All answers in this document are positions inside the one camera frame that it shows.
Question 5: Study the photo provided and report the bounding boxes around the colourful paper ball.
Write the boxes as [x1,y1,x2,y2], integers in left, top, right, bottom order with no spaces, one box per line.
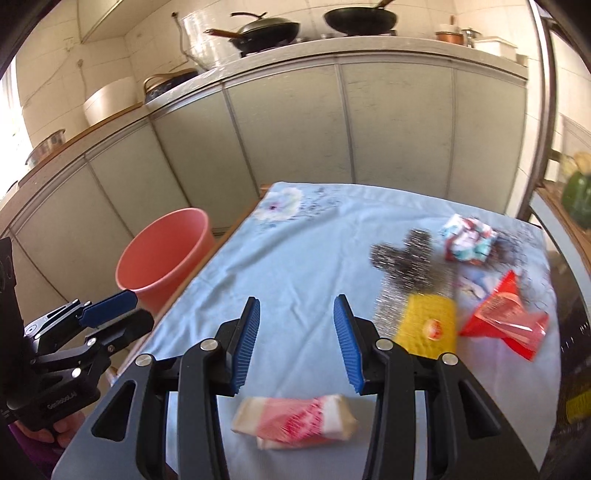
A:
[441,214,499,265]

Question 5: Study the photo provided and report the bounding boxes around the person's left hand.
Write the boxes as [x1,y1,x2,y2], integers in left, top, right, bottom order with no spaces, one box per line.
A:
[12,411,85,449]

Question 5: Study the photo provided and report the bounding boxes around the pink plastic trash bucket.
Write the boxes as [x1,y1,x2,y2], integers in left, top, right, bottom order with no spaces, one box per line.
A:
[115,208,214,315]

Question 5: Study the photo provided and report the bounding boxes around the wooden table edge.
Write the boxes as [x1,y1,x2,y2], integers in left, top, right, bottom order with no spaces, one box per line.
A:
[105,183,273,386]

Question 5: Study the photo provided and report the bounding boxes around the metal shelf pole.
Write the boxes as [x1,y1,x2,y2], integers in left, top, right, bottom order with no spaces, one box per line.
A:
[517,0,557,221]

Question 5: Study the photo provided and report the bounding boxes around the copper pot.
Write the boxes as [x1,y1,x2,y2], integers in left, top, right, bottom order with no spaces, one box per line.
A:
[435,15,482,48]

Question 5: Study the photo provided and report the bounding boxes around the yellow foam fruit net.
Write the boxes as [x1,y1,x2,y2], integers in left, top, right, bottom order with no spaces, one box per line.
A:
[394,293,457,359]

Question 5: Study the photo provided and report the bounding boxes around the light blue floral tablecloth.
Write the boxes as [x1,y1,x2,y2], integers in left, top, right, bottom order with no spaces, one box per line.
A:
[110,180,562,480]

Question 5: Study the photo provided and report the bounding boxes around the red plastic snack bag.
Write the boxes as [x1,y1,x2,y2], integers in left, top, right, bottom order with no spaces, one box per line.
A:
[460,270,549,361]

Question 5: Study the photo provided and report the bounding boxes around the black frying pan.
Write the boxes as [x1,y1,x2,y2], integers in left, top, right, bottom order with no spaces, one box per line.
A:
[324,1,398,36]

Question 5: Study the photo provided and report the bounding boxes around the red white tissue pack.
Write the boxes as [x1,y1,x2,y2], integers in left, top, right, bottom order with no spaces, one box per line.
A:
[231,394,359,450]

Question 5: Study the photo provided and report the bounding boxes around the steel bowl on counter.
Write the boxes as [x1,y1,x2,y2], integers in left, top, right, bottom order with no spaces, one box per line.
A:
[25,129,66,169]

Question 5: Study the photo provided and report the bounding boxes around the steel wool scrubber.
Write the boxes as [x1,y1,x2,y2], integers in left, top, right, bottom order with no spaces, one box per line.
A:
[370,229,453,297]

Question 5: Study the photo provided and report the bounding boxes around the white round basin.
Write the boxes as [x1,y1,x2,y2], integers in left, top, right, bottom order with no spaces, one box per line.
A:
[83,76,137,126]

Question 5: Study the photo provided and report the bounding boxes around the black lidded wok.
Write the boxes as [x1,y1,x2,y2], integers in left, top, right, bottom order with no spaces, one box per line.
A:
[204,11,301,57]

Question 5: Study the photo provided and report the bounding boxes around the green bell pepper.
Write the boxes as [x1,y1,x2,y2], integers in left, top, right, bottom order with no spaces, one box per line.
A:
[561,171,590,223]

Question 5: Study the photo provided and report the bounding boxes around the grey kitchen cabinets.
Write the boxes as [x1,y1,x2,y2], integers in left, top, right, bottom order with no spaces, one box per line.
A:
[1,59,527,321]

